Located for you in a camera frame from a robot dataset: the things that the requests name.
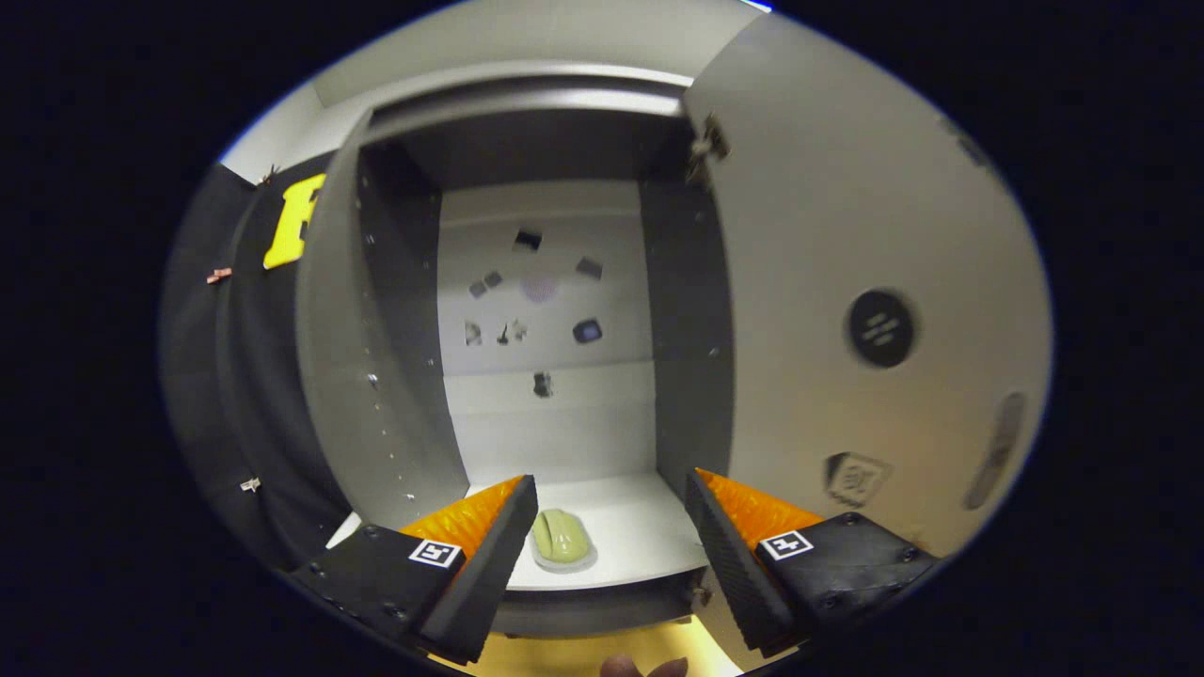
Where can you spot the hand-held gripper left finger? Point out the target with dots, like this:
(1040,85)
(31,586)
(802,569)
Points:
(484,569)

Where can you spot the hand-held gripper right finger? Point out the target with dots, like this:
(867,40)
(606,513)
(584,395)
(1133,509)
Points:
(734,564)

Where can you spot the pale green oval item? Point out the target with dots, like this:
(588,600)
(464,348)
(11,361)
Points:
(562,539)

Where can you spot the grey cabinet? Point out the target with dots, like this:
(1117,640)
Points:
(348,376)

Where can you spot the black backdrop cloth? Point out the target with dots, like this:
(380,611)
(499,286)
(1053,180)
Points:
(202,376)

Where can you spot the black cloth clip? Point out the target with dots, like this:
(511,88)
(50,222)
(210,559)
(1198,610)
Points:
(270,174)

